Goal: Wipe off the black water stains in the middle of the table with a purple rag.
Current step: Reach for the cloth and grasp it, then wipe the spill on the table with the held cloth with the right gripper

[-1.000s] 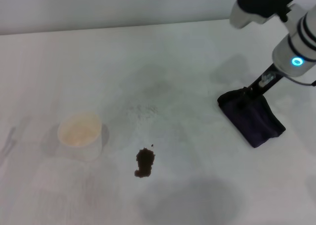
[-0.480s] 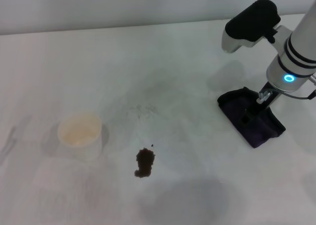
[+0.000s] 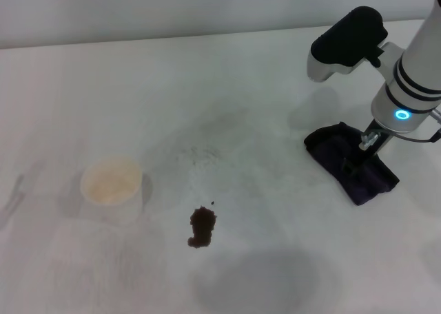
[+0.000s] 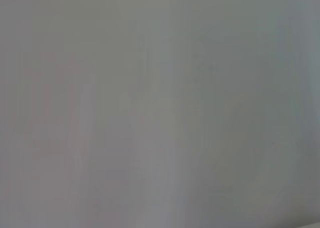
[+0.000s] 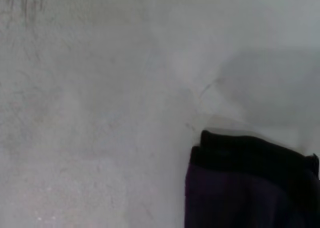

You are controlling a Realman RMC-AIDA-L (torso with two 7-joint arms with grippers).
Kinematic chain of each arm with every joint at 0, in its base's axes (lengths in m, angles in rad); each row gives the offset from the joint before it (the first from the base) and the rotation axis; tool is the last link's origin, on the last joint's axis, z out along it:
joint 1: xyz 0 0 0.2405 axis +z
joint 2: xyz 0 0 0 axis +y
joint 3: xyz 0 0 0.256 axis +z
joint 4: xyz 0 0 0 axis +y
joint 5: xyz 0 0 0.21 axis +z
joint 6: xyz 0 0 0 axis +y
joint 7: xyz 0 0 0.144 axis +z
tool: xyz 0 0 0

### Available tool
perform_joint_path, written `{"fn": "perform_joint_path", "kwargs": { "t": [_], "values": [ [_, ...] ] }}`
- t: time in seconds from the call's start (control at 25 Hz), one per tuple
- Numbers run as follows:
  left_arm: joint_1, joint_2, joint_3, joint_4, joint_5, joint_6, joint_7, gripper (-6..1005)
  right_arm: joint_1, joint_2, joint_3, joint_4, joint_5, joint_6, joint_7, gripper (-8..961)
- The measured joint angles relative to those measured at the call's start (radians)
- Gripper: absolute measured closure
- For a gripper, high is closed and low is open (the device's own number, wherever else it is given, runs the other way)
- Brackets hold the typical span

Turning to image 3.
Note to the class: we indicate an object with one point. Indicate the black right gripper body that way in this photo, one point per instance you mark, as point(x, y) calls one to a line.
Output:
point(377, 138)

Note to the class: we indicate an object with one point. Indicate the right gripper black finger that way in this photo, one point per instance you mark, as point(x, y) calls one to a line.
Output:
point(349, 166)

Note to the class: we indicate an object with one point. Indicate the purple rag with black trim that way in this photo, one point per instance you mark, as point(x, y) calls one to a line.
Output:
point(330, 152)

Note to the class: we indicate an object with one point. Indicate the white paper cup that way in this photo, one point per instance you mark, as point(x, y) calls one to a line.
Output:
point(110, 186)

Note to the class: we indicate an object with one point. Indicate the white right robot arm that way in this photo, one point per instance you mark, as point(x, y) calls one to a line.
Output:
point(413, 69)

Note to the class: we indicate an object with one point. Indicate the black water stain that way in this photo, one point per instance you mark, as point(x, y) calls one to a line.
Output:
point(201, 224)

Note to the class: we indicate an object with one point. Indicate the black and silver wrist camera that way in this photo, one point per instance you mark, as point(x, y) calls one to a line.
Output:
point(348, 38)

